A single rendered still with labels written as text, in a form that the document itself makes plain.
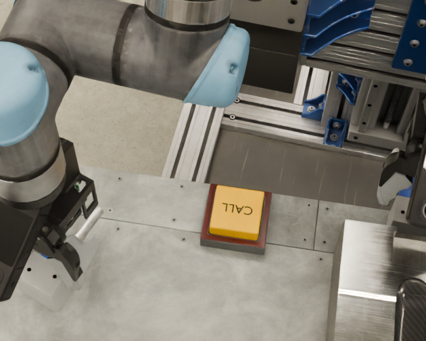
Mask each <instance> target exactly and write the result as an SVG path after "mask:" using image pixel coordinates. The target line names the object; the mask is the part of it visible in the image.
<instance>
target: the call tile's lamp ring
mask: <svg viewBox="0 0 426 341"><path fill-rule="evenodd" d="M216 187H217V184H213V183H211V184H210V191H209V195H208V202H207V206H206V213H205V217H204V224H203V228H202V234H201V239H205V240H213V241H218V242H226V243H232V244H240V245H244V246H253V247H258V248H264V244H265V238H266V229H267V224H268V215H269V210H270V201H271V196H272V192H267V191H263V192H264V196H266V199H265V205H264V214H263V219H262V227H261V232H260V241H259V242H254V241H249V240H241V239H236V238H231V237H223V236H218V235H210V234H207V232H208V225H209V221H210V214H211V210H212V203H213V199H214V192H215V189H216Z"/></svg>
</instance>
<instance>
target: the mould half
mask: <svg viewBox="0 0 426 341"><path fill-rule="evenodd" d="M394 231H397V227H395V226H390V225H381V224H376V223H368V222H363V221H354V220H349V219H345V220H344V223H343V226H342V228H341V232H340V235H339V238H338V241H337V244H336V247H335V250H334V253H333V267H332V275H331V289H330V296H329V310H328V317H327V331H326V338H325V341H394V327H395V313H396V294H397V290H398V288H399V286H400V284H401V283H402V282H403V281H404V280H405V279H408V278H417V279H420V280H422V281H424V282H425V283H426V267H421V266H416V265H408V264H403V263H395V262H392V256H393V244H394Z"/></svg>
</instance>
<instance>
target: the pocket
mask: <svg viewBox="0 0 426 341"><path fill-rule="evenodd" d="M392 262H395V263H403V264H408V265H416V266H421V267H426V237H423V236H419V235H410V234H405V233H396V231H394V244H393V256H392Z"/></svg>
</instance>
